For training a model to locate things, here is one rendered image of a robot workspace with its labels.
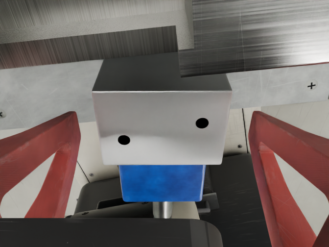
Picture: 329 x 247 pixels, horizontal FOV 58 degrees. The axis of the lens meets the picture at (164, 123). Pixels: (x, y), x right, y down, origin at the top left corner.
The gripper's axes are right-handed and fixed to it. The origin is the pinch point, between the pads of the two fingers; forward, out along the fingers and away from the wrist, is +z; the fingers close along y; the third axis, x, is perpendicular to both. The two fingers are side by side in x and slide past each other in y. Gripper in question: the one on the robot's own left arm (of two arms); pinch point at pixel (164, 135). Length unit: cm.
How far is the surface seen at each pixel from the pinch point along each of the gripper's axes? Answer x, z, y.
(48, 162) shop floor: 81, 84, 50
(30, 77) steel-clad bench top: -0.3, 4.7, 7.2
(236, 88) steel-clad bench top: 0.4, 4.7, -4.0
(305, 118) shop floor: 58, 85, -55
